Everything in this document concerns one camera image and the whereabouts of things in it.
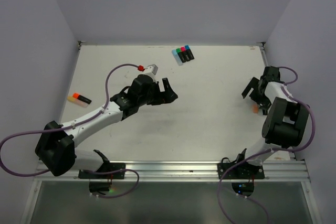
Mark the light blue highlighter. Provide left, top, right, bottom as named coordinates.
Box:
left=172, top=49, right=183, bottom=66

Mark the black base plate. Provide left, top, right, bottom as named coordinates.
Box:
left=78, top=163, right=125, bottom=180
left=217, top=163, right=265, bottom=179

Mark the orange pastel cap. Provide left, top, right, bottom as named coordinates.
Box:
left=252, top=105, right=259, bottom=113

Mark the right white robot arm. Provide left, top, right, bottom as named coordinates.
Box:
left=234, top=66, right=309, bottom=178

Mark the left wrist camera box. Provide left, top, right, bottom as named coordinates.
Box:
left=143, top=64, right=159, bottom=76

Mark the orange cap black highlighter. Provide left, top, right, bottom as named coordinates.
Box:
left=72, top=93, right=92, bottom=104

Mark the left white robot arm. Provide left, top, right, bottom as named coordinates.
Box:
left=35, top=74, right=178, bottom=178

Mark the pink cap black highlighter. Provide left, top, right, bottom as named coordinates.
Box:
left=180, top=47, right=191, bottom=61

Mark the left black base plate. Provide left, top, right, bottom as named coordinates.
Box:
left=78, top=163, right=125, bottom=180

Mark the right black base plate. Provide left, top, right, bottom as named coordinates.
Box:
left=217, top=163, right=265, bottom=179

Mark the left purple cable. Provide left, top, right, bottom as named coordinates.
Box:
left=0, top=63, right=144, bottom=199

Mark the green cap black highlighter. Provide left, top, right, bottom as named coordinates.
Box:
left=176, top=48, right=186, bottom=63

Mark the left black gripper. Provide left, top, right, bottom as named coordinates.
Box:
left=138, top=78, right=177, bottom=106

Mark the purple cable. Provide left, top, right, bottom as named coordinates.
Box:
left=217, top=66, right=316, bottom=224
left=0, top=63, right=144, bottom=199

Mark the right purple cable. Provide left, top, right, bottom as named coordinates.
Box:
left=217, top=66, right=316, bottom=224

